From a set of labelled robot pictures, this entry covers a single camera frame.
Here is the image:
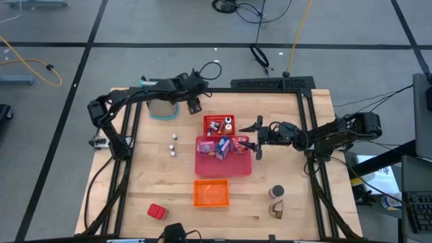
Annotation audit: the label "pink plastic bin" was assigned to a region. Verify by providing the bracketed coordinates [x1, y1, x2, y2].
[194, 135, 253, 178]

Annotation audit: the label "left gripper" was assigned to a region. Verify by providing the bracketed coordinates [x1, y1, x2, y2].
[173, 68, 210, 116]

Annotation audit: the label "red Froot Loops cereal box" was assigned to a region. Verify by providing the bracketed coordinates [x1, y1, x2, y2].
[231, 136, 250, 155]

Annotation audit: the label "orange slotted plastic basket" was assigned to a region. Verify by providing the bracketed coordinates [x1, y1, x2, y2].
[192, 178, 231, 208]

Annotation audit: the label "straight yellow cable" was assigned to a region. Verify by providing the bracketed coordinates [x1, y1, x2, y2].
[285, 0, 313, 78]

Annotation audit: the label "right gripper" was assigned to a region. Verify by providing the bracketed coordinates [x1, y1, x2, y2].
[238, 114, 305, 161]

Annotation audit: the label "looped black floor cable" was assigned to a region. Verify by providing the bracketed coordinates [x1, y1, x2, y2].
[249, 0, 271, 77]

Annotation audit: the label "black diagonal beam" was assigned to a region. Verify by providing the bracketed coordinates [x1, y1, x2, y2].
[350, 140, 416, 178]

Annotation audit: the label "blue Frosted Flakes cereal box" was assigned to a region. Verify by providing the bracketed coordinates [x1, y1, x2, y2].
[215, 136, 232, 161]

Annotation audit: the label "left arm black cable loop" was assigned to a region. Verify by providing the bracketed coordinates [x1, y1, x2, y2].
[198, 61, 223, 81]

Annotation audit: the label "brown orange snack packet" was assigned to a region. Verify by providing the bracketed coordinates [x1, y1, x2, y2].
[268, 199, 284, 220]

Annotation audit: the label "white paper sheet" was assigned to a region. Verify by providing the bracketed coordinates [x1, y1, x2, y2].
[356, 154, 401, 196]

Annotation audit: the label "black keyboard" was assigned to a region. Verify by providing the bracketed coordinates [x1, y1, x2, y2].
[403, 190, 432, 234]

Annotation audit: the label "black metal table frame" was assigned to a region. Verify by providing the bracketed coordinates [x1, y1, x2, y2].
[76, 86, 364, 241]

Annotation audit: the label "black-lidded spice jar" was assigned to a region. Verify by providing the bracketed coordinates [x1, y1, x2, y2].
[268, 184, 285, 200]

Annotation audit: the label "black device with cable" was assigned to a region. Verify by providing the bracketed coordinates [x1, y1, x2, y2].
[157, 221, 204, 243]

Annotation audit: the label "teal-handled metal box grater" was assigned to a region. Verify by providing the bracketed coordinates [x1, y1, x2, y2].
[140, 79, 180, 121]

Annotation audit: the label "coiled black floor cable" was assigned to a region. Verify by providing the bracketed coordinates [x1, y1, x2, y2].
[211, 0, 293, 24]

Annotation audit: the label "looped yellow cable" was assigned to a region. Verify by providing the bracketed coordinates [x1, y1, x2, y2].
[0, 35, 63, 88]

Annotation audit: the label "grey stand foot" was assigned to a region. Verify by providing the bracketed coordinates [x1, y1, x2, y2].
[0, 74, 35, 86]

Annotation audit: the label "perforated black flat box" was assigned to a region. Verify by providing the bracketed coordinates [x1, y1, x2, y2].
[230, 76, 317, 91]

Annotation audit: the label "small red mesh basket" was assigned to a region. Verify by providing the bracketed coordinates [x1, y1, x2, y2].
[202, 114, 236, 137]

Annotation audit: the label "thin black cables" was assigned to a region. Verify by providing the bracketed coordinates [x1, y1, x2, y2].
[332, 84, 414, 122]

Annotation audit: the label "black floor object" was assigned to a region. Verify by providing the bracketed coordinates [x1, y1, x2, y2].
[0, 103, 14, 122]

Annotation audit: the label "grey cart base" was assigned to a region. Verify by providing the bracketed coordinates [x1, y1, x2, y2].
[3, 0, 68, 8]

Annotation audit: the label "red-lidded square container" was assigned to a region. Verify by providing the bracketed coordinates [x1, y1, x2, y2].
[146, 202, 169, 221]

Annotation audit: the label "grey flat panel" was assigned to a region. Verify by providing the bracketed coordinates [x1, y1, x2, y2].
[400, 155, 432, 193]

